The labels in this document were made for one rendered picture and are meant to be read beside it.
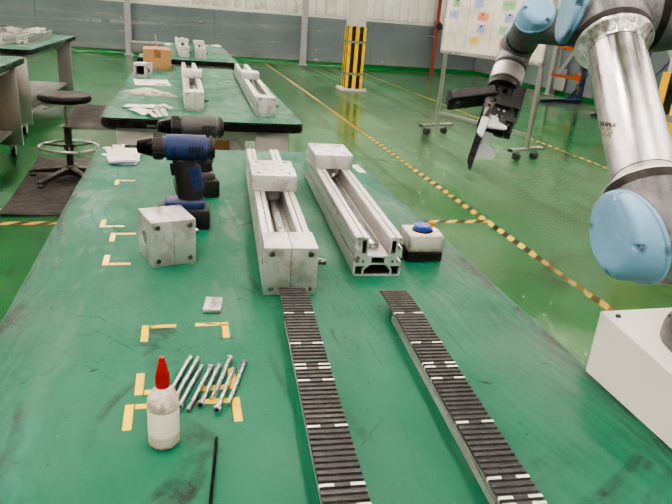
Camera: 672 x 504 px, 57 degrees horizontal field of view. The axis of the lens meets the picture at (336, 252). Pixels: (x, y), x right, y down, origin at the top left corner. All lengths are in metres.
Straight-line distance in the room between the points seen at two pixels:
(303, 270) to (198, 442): 0.46
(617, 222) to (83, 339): 0.79
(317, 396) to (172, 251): 0.57
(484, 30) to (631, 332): 6.36
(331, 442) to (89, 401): 0.33
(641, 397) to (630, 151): 0.34
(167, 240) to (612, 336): 0.82
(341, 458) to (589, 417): 0.39
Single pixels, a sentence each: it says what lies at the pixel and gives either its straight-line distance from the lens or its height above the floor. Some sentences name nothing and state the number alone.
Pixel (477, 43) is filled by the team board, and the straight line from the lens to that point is 7.27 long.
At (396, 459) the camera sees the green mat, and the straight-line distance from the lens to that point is 0.80.
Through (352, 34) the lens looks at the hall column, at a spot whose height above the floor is 0.96.
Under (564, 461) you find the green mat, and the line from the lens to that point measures 0.86.
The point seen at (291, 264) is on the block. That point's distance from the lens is 1.14.
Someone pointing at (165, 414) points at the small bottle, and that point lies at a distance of 0.77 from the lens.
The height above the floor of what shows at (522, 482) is 0.81.
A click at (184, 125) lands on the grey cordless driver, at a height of 0.98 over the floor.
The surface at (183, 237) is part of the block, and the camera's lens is 1.28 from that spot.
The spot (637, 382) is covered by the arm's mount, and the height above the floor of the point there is 0.83.
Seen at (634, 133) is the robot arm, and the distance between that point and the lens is 0.94.
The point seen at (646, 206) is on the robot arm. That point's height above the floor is 1.09.
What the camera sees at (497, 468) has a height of 0.81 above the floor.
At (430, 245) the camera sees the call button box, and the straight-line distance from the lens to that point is 1.38.
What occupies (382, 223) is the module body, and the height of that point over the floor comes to 0.86.
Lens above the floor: 1.28
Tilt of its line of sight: 21 degrees down
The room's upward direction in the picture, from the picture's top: 5 degrees clockwise
